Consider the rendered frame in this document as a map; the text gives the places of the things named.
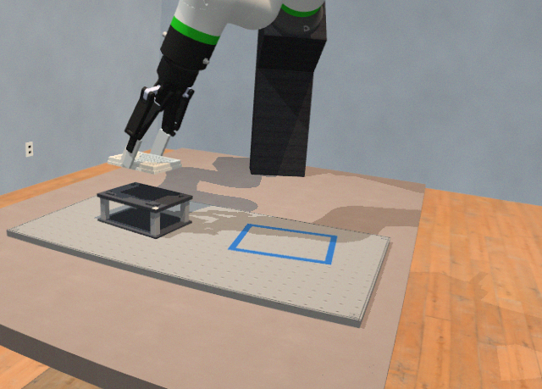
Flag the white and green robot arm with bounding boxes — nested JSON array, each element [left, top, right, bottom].
[[160, 0, 324, 70]]

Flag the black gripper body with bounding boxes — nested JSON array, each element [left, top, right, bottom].
[[153, 56, 199, 106]]

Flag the blue tape outline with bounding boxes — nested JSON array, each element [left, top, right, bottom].
[[228, 224, 337, 264]]

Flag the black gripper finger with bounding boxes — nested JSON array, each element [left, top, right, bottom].
[[150, 87, 195, 156], [119, 85, 174, 169]]

